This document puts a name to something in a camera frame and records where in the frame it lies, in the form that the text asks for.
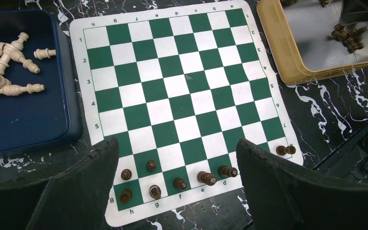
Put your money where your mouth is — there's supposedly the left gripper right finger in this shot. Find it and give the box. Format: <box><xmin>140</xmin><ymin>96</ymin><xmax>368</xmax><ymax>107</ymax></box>
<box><xmin>236</xmin><ymin>138</ymin><xmax>368</xmax><ymax>230</ymax></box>

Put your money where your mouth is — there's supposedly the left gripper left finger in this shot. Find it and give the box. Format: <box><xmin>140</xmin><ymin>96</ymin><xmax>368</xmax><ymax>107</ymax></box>
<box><xmin>0</xmin><ymin>137</ymin><xmax>119</xmax><ymax>230</ymax></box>

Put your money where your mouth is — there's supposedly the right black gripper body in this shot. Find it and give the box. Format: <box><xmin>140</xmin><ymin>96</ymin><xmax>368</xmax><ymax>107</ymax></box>
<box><xmin>339</xmin><ymin>0</ymin><xmax>368</xmax><ymax>25</ymax></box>

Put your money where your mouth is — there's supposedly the brown rook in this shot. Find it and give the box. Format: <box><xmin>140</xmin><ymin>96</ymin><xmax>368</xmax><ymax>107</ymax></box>
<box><xmin>119</xmin><ymin>188</ymin><xmax>133</xmax><ymax>204</ymax></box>
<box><xmin>276</xmin><ymin>145</ymin><xmax>297</xmax><ymax>156</ymax></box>

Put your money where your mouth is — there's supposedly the brown pawn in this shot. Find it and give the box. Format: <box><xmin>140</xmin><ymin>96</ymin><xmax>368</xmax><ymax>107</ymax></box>
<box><xmin>120</xmin><ymin>169</ymin><xmax>132</xmax><ymax>181</ymax></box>
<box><xmin>146</xmin><ymin>160</ymin><xmax>157</xmax><ymax>171</ymax></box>

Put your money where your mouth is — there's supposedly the brown queen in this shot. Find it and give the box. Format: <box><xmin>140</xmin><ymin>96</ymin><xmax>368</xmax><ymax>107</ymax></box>
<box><xmin>218</xmin><ymin>165</ymin><xmax>238</xmax><ymax>177</ymax></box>

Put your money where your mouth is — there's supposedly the brown knight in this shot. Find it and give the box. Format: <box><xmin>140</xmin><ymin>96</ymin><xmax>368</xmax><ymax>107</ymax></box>
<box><xmin>149</xmin><ymin>184</ymin><xmax>161</xmax><ymax>200</ymax></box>

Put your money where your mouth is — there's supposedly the brown king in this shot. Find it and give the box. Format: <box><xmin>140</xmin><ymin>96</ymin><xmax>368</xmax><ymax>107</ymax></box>
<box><xmin>197</xmin><ymin>171</ymin><xmax>217</xmax><ymax>186</ymax></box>

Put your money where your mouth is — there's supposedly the brown bishop chess piece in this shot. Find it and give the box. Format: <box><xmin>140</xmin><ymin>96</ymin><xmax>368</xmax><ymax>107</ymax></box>
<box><xmin>173</xmin><ymin>177</ymin><xmax>188</xmax><ymax>191</ymax></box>

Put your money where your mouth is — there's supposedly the pile of brown chess pieces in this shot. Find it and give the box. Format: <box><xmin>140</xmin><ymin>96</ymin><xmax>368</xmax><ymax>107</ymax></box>
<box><xmin>331</xmin><ymin>23</ymin><xmax>364</xmax><ymax>53</ymax></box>

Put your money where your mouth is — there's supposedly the green white chess board mat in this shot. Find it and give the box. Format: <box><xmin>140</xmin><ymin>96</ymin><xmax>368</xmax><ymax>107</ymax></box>
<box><xmin>70</xmin><ymin>0</ymin><xmax>303</xmax><ymax>227</ymax></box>

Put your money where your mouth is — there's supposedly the pile of light chess pieces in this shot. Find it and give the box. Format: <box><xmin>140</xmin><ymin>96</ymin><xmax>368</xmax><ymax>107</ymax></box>
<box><xmin>0</xmin><ymin>32</ymin><xmax>57</xmax><ymax>97</ymax></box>

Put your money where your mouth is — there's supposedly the dark blue plastic bin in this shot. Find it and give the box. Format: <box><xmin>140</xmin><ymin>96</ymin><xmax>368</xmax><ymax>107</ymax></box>
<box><xmin>0</xmin><ymin>10</ymin><xmax>83</xmax><ymax>158</ymax></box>

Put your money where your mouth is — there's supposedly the black base frame rail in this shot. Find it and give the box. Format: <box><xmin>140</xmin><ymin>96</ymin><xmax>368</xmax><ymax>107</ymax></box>
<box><xmin>314</xmin><ymin>122</ymin><xmax>368</xmax><ymax>184</ymax></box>

